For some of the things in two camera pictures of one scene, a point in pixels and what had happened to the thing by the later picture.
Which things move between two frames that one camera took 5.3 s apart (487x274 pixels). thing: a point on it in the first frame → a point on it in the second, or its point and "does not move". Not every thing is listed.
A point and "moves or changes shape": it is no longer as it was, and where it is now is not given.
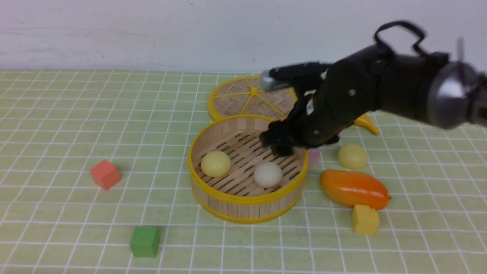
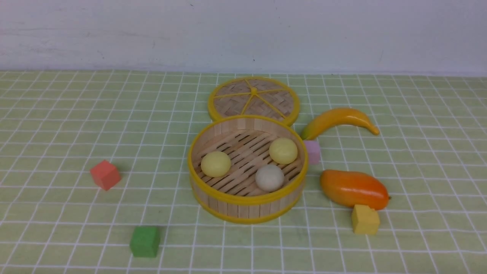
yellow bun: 352,156 moves or changes shape
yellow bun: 215,163 does not move
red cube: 105,174 does not move
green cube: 145,241 does not move
